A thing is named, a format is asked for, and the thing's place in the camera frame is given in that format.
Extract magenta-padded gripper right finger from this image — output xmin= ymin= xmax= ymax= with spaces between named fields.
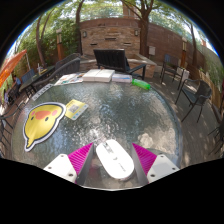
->
xmin=130 ymin=142 xmax=181 ymax=186

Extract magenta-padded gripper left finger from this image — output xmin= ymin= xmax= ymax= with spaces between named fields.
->
xmin=43 ymin=142 xmax=95 ymax=185

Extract white computer mouse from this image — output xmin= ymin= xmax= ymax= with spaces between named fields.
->
xmin=95 ymin=139 xmax=136 ymax=182

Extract yellow bird-shaped mouse pad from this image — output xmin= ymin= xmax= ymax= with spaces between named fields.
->
xmin=22 ymin=101 xmax=67 ymax=153

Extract yellow card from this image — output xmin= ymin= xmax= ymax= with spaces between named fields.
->
xmin=64 ymin=98 xmax=90 ymax=121

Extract black mesh patio chair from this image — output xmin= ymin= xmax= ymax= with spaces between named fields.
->
xmin=0 ymin=106 xmax=24 ymax=158
xmin=175 ymin=78 xmax=213 ymax=123
xmin=208 ymin=123 xmax=224 ymax=154

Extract green bottle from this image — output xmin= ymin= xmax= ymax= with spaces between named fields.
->
xmin=131 ymin=78 xmax=152 ymax=91

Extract dark glass patio table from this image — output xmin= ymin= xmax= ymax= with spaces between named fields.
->
xmin=18 ymin=66 xmax=56 ymax=98

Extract black wicker chair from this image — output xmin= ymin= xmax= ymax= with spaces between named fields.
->
xmin=33 ymin=58 xmax=82 ymax=93
xmin=54 ymin=52 xmax=82 ymax=71

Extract blue chair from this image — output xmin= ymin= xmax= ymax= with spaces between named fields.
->
xmin=20 ymin=68 xmax=36 ymax=84

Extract small white-blue book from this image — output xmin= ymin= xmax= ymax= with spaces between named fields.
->
xmin=111 ymin=73 xmax=133 ymax=84

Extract person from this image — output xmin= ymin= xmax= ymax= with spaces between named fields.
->
xmin=11 ymin=74 xmax=23 ymax=88

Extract open white book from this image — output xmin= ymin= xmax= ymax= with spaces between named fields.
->
xmin=82 ymin=68 xmax=116 ymax=83

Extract dark metal patio chair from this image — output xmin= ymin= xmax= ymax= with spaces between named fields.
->
xmin=159 ymin=53 xmax=184 ymax=84

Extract orange umbrella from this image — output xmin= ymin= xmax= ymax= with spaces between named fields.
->
xmin=0 ymin=49 xmax=28 ymax=88

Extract black slatted lounge chair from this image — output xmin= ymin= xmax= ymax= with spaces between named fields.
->
xmin=93 ymin=48 xmax=147 ymax=81

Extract wooden lamp post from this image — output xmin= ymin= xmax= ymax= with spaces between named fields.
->
xmin=181 ymin=36 xmax=188 ymax=68
xmin=55 ymin=28 xmax=64 ymax=61

